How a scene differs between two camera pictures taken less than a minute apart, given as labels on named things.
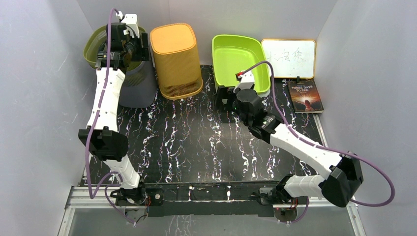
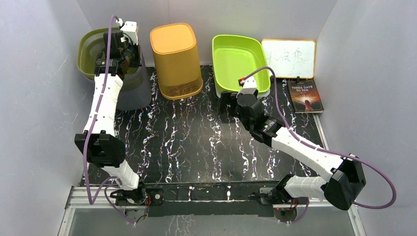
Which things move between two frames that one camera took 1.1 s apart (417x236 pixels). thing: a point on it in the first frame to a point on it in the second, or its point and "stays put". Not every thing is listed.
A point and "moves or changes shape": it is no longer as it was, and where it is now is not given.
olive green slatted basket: x=96 y=40 moves or changes shape
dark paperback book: x=305 y=97 stays put
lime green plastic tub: x=233 y=54 stays put
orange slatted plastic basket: x=175 y=53 stays put
